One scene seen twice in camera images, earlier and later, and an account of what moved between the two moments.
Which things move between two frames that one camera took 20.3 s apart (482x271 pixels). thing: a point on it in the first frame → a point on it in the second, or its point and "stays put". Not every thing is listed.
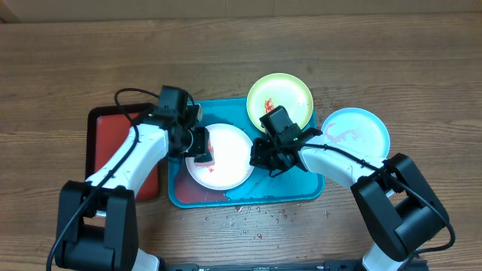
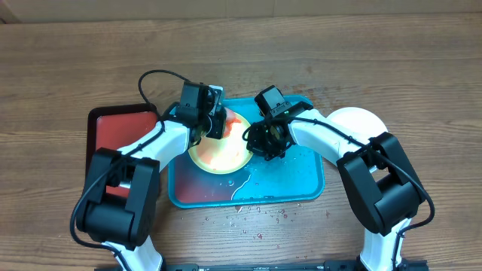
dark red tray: (106, 127) stays put
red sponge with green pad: (207, 159) → (230, 119)
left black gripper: (200, 147) → (218, 119)
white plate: (231, 150) → (359, 120)
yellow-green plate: (276, 89) → (227, 155)
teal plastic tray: (294, 187) stays put
